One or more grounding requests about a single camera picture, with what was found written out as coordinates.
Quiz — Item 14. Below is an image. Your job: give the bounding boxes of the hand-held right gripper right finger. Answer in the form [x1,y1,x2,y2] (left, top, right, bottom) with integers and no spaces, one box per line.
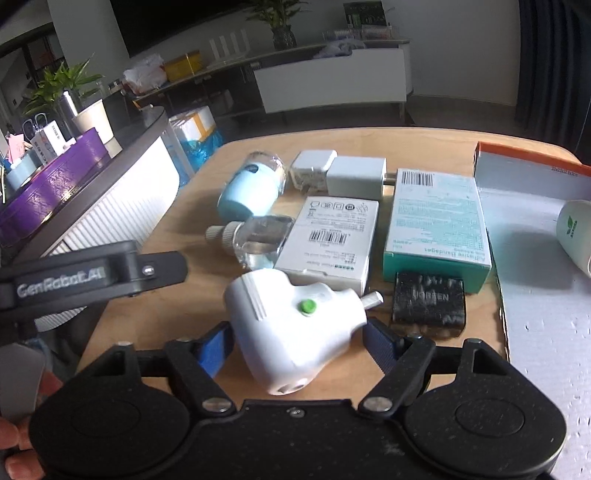
[359,318,506,418]

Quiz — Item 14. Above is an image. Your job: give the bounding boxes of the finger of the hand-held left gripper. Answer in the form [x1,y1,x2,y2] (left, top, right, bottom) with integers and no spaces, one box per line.
[137,251,188,292]

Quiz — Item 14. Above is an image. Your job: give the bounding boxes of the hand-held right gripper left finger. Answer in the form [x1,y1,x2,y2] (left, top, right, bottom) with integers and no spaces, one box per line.
[99,320,236,416]

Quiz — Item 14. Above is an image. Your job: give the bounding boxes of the black packet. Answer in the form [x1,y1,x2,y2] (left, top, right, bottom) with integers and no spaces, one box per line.
[392,271,467,340]

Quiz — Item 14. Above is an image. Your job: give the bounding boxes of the clear glass bottle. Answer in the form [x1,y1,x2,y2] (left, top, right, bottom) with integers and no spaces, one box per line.
[205,215,296,273]

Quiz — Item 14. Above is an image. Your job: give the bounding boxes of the white adapter box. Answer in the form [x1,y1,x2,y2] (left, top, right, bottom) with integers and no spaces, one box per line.
[273,196,380,296]

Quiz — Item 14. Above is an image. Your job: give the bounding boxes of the teal bandage box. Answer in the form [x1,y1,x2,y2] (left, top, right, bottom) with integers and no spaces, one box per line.
[382,168,492,295]

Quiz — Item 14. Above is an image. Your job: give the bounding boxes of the cardboard box with orange rim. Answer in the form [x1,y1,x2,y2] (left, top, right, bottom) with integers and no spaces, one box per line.
[472,141,591,480]

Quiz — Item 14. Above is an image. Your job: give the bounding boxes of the person's left hand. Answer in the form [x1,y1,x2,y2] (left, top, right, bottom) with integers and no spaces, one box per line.
[0,369,63,480]

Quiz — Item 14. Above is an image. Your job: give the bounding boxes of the curved white counter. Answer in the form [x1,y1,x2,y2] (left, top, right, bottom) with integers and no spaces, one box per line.
[0,106,181,333]

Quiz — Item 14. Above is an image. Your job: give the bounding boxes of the purple box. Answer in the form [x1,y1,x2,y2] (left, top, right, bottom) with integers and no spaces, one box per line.
[0,128,112,247]

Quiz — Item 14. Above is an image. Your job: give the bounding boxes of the light blue round device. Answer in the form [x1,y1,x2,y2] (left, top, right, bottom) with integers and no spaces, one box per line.
[217,151,288,222]

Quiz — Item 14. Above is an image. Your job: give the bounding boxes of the blue plastic bags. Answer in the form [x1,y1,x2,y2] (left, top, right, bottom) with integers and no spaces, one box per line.
[168,106,225,183]

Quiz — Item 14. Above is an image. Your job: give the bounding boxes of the small white carton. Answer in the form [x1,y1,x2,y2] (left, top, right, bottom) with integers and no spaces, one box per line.
[34,121,65,162]

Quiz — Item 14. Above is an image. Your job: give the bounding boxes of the white paper cup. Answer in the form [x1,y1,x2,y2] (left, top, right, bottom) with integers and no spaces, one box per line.
[71,99,114,144]

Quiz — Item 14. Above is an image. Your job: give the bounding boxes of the steel tumbler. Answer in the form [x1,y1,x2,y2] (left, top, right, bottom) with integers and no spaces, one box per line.
[58,90,80,134]

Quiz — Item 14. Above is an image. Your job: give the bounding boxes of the white charger with prongs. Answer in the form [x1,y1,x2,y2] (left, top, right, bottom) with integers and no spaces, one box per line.
[327,157,398,200]

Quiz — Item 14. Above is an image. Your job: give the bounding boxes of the small white charger plug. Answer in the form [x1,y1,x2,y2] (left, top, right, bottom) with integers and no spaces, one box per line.
[290,149,337,192]

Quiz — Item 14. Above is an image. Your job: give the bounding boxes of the white plastic bag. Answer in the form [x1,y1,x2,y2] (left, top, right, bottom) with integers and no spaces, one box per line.
[124,54,166,90]

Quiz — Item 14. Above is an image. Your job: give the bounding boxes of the leafy green plant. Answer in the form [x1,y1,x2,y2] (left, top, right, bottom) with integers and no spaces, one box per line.
[23,55,95,121]

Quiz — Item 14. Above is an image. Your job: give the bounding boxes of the yellow box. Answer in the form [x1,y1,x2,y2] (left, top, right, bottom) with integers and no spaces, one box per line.
[164,52,204,81]

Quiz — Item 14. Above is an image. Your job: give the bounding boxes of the white router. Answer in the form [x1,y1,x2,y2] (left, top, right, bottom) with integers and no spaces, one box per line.
[209,28,252,61]

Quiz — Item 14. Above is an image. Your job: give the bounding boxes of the black television screen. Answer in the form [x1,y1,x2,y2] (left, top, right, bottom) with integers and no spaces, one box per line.
[108,0,259,58]

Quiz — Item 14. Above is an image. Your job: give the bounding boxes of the white media console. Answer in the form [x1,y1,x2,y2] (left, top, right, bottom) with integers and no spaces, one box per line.
[131,39,411,125]

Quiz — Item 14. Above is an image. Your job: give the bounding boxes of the bamboo plant in vase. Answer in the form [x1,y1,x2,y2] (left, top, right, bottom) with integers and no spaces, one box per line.
[249,0,301,51]

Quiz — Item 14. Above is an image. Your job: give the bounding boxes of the pile of light cloth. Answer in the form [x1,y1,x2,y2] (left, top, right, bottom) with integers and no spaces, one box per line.
[314,39,365,58]

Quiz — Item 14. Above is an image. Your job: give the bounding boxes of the clear acrylic organizer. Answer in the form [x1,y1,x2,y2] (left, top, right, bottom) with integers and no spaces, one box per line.
[323,25,398,42]

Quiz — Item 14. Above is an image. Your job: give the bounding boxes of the dark curtain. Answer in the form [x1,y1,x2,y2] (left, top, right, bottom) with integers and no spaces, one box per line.
[515,0,591,158]

